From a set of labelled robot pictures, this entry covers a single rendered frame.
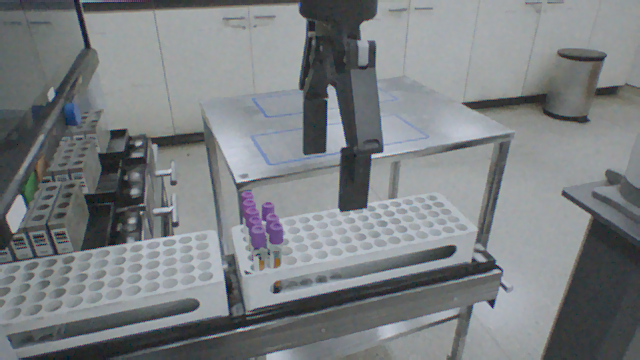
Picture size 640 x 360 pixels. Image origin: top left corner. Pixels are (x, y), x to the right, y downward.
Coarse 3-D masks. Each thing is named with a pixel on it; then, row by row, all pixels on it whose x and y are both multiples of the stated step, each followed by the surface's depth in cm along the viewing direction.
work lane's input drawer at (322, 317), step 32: (224, 256) 59; (480, 256) 59; (352, 288) 53; (384, 288) 54; (416, 288) 55; (448, 288) 56; (480, 288) 58; (512, 288) 63; (224, 320) 49; (256, 320) 51; (288, 320) 51; (320, 320) 52; (352, 320) 54; (384, 320) 56; (64, 352) 45; (96, 352) 46; (128, 352) 47; (160, 352) 47; (192, 352) 49; (224, 352) 50; (256, 352) 52
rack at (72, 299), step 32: (64, 256) 51; (96, 256) 52; (128, 256) 51; (160, 256) 51; (192, 256) 51; (0, 288) 47; (32, 288) 47; (64, 288) 47; (96, 288) 48; (128, 288) 47; (160, 288) 47; (192, 288) 47; (224, 288) 49; (0, 320) 43; (32, 320) 43; (64, 320) 44; (96, 320) 50; (128, 320) 50; (160, 320) 48; (192, 320) 49; (32, 352) 45
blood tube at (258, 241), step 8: (256, 232) 46; (264, 232) 47; (256, 240) 46; (264, 240) 47; (256, 248) 47; (264, 248) 48; (256, 256) 48; (264, 256) 48; (256, 264) 48; (264, 264) 49
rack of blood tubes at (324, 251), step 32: (288, 224) 58; (320, 224) 57; (352, 224) 57; (384, 224) 58; (416, 224) 57; (448, 224) 57; (288, 256) 51; (320, 256) 53; (352, 256) 51; (384, 256) 53; (416, 256) 60; (448, 256) 60; (256, 288) 49; (288, 288) 54; (320, 288) 52
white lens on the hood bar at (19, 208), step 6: (18, 198) 39; (18, 204) 39; (12, 210) 37; (18, 210) 38; (24, 210) 40; (6, 216) 36; (12, 216) 37; (18, 216) 38; (12, 222) 37; (18, 222) 38; (12, 228) 37
